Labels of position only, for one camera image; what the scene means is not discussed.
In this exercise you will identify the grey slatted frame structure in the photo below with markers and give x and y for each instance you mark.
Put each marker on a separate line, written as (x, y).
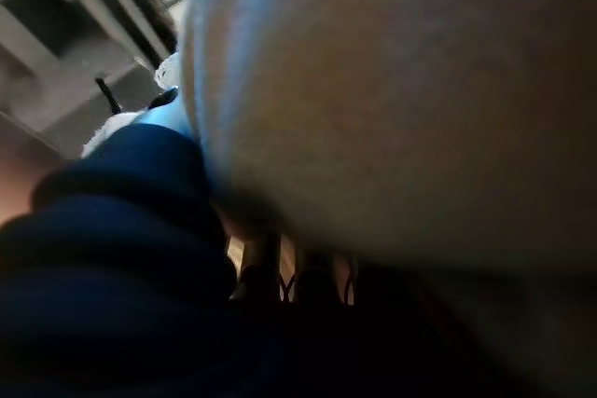
(56, 20)

